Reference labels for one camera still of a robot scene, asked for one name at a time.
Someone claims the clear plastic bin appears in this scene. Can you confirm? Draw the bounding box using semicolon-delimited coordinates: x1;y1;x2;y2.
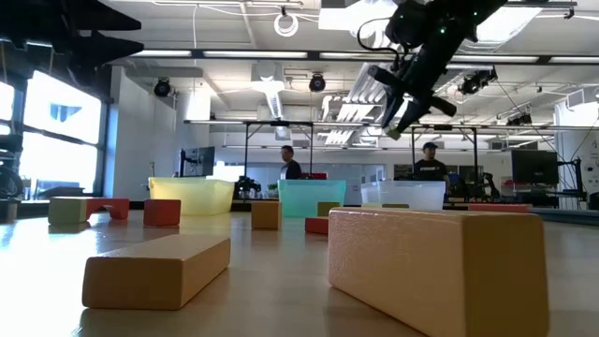
359;180;446;212

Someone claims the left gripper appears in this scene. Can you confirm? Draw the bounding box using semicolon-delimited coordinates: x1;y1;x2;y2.
0;0;145;66

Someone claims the teal translucent plastic bin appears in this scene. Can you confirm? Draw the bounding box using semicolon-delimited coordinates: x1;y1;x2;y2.
277;179;347;219

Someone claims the green wooden cube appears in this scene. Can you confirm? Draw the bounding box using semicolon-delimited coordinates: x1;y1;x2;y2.
316;201;342;217

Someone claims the black aluminium table frame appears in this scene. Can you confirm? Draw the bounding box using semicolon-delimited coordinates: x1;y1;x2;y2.
17;198;599;227

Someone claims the yellow translucent plastic bin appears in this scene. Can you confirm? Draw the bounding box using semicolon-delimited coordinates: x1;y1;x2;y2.
148;176;236;216

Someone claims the orange wooden cube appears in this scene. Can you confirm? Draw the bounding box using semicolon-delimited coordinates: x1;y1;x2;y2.
251;200;283;231

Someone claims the black ceiling light rail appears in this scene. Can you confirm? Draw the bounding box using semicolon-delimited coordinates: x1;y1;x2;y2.
111;48;599;66

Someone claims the red wooden cube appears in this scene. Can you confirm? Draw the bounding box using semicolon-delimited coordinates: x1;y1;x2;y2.
143;198;182;228

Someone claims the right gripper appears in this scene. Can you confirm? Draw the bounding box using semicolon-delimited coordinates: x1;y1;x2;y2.
367;27;469;140

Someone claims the black computer monitor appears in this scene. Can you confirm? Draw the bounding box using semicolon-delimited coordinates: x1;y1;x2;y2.
510;149;561;186
179;146;216;178

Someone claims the long orange wooden block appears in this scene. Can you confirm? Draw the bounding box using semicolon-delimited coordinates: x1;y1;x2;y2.
81;233;232;311
327;207;551;337

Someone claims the white coiled ceiling cable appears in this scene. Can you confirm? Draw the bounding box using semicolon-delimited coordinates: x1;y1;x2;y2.
273;11;300;38

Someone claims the red wooden arch block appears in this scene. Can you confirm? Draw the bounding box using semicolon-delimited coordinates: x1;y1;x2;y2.
86;198;131;221

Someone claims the green wooden block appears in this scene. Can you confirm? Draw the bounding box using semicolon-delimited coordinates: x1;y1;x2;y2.
359;202;411;210
48;196;89;227

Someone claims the person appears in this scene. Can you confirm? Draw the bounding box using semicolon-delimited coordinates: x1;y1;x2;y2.
279;144;303;181
413;141;449;183

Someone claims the black metal frame stand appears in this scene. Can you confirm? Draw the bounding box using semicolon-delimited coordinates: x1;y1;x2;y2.
410;125;479;198
242;120;314;179

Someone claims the bright large window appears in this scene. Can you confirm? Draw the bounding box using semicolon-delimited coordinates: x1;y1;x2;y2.
0;69;104;198

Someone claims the red rectangular wooden block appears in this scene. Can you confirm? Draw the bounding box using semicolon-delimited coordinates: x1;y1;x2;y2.
304;216;329;236

